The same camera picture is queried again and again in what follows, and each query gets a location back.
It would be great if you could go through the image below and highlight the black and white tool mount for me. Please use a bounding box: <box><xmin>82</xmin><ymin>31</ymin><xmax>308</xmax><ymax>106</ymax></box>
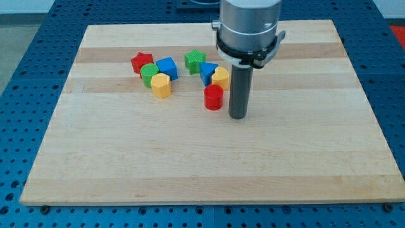
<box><xmin>216</xmin><ymin>30</ymin><xmax>286</xmax><ymax>69</ymax></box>

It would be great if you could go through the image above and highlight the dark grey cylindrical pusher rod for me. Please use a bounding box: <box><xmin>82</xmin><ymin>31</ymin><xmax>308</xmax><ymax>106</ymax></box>
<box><xmin>228</xmin><ymin>65</ymin><xmax>253</xmax><ymax>119</ymax></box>

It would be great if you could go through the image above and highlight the red cylinder block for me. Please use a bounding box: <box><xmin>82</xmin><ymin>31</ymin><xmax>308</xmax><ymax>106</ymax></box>
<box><xmin>204</xmin><ymin>84</ymin><xmax>224</xmax><ymax>110</ymax></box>

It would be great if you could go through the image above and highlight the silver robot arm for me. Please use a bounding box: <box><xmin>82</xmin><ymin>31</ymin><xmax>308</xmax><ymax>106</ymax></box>
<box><xmin>212</xmin><ymin>0</ymin><xmax>285</xmax><ymax>119</ymax></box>

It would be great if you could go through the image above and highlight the blue triangle block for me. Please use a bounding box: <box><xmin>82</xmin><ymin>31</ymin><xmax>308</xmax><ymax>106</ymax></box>
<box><xmin>199</xmin><ymin>62</ymin><xmax>218</xmax><ymax>87</ymax></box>

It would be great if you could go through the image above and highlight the yellow hexagon block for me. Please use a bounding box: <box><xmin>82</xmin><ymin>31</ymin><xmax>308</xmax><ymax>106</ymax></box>
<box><xmin>151</xmin><ymin>73</ymin><xmax>171</xmax><ymax>99</ymax></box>

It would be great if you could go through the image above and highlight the yellow heart block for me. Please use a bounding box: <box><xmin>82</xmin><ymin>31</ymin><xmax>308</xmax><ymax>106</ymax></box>
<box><xmin>211</xmin><ymin>66</ymin><xmax>230</xmax><ymax>91</ymax></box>

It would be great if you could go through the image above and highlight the green star block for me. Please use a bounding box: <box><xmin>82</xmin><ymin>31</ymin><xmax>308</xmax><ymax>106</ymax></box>
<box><xmin>184</xmin><ymin>49</ymin><xmax>206</xmax><ymax>75</ymax></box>

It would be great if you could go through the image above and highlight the blue cube block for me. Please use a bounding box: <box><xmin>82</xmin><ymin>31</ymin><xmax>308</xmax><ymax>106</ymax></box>
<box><xmin>156</xmin><ymin>57</ymin><xmax>178</xmax><ymax>81</ymax></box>

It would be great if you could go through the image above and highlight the light wooden board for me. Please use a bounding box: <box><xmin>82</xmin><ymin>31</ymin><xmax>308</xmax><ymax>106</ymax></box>
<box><xmin>20</xmin><ymin>20</ymin><xmax>404</xmax><ymax>206</ymax></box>

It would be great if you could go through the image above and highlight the green cylinder block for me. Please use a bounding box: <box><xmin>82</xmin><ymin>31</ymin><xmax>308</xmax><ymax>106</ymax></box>
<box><xmin>140</xmin><ymin>63</ymin><xmax>159</xmax><ymax>88</ymax></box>

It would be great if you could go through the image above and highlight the red star block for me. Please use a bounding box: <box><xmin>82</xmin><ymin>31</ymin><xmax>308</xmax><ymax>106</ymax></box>
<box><xmin>130</xmin><ymin>52</ymin><xmax>154</xmax><ymax>77</ymax></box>

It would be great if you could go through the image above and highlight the blue perforated metal table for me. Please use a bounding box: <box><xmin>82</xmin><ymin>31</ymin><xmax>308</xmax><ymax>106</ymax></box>
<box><xmin>1</xmin><ymin>0</ymin><xmax>404</xmax><ymax>227</ymax></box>

